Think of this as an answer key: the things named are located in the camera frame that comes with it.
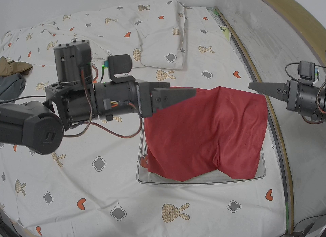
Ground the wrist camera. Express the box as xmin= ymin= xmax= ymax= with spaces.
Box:
xmin=102 ymin=54 xmax=136 ymax=83
xmin=298 ymin=61 xmax=320 ymax=86

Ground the grey garment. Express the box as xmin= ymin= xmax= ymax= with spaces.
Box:
xmin=0 ymin=73 xmax=26 ymax=100

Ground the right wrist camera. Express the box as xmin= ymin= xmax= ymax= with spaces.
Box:
xmin=298 ymin=61 xmax=320 ymax=86

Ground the white printed quilt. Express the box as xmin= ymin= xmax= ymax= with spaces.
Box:
xmin=0 ymin=0 xmax=186 ymax=69

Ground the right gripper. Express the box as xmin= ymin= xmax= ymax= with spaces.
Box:
xmin=286 ymin=79 xmax=326 ymax=123

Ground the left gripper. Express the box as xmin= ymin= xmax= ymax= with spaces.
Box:
xmin=94 ymin=80 xmax=197 ymax=122

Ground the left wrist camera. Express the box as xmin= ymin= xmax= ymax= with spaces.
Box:
xmin=102 ymin=54 xmax=136 ymax=83

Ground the black cable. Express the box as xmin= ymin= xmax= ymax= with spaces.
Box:
xmin=285 ymin=62 xmax=326 ymax=82

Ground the red shirt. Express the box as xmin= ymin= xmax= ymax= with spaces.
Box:
xmin=144 ymin=86 xmax=268 ymax=182

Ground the clear plastic box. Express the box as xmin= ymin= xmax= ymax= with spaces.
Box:
xmin=136 ymin=119 xmax=266 ymax=187

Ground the bed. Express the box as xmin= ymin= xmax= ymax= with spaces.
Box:
xmin=0 ymin=0 xmax=326 ymax=237

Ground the brown garment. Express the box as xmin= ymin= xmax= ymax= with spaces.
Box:
xmin=0 ymin=57 xmax=33 ymax=77

